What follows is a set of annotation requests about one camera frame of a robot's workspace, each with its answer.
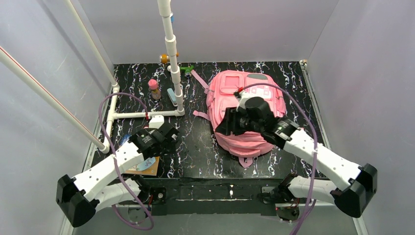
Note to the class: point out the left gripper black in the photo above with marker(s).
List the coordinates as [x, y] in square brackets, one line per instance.
[169, 134]

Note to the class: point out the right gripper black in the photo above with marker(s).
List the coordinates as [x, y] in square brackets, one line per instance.
[229, 121]

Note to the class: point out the pink student backpack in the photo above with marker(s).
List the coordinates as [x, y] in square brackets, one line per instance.
[220, 96]

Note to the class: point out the orange children's book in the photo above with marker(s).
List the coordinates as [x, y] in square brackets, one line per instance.
[148, 168]

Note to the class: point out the blue children's book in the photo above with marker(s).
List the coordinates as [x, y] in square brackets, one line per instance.
[124, 139]

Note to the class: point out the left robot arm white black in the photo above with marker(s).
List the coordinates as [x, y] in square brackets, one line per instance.
[107, 172]

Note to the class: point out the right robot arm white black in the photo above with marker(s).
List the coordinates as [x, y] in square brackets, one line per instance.
[350, 186]

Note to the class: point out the light blue eraser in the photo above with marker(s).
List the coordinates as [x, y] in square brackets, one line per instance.
[172, 97]

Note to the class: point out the pink cap bottle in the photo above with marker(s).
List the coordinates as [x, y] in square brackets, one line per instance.
[154, 88]

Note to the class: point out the green white marker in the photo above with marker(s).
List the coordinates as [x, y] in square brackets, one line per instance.
[187, 71]

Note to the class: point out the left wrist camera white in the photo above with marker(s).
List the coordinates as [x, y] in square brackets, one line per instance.
[156, 122]

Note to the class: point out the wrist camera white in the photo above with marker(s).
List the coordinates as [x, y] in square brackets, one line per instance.
[156, 122]
[242, 97]

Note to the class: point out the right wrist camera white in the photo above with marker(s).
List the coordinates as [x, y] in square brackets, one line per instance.
[242, 97]

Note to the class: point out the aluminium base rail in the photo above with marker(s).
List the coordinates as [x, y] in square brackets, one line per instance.
[204, 197]

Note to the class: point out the orange bottle at wall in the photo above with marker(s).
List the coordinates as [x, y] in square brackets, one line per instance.
[165, 58]

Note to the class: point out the white pvc pipe frame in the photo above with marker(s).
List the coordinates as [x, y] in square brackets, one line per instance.
[164, 7]

